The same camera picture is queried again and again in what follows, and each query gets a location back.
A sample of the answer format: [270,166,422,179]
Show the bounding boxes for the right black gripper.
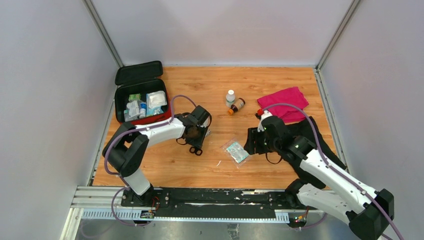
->
[243,126,280,155]

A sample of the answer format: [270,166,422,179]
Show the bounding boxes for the black handled scissors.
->
[187,128,210,156]

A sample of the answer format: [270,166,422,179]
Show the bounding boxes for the blue plaster pack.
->
[146,106,164,117]

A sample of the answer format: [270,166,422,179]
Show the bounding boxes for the white gauze pack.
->
[146,90,168,109]

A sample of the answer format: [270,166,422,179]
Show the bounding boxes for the white blue small bottle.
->
[138,102,147,119]

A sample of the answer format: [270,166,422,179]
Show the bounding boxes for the alcohol wipes plastic bag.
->
[126,100,140,118]

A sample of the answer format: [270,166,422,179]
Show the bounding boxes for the green small packet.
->
[128,93,141,102]

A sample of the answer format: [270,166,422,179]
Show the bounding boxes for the teal topped blister bag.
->
[123,110,133,122]

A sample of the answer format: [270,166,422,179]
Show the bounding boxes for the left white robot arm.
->
[102,105,212,207]

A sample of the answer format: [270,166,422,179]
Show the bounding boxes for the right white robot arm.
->
[244,112,395,240]

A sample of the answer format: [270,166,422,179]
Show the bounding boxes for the red black medicine case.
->
[114,60,171,125]

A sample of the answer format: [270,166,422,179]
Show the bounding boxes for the teal bandage plastic bag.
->
[221,138,252,169]

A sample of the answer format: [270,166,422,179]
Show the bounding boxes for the brown syrup bottle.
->
[227,97,246,116]

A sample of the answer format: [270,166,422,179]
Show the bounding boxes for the white pill bottle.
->
[225,89,236,108]

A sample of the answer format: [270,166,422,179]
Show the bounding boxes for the black cloth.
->
[281,115,348,190]

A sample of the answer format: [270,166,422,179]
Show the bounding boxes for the pink cloth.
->
[257,86,309,124]

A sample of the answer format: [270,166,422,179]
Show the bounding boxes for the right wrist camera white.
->
[258,109,273,133]

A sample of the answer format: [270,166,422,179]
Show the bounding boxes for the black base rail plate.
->
[120,187,312,220]

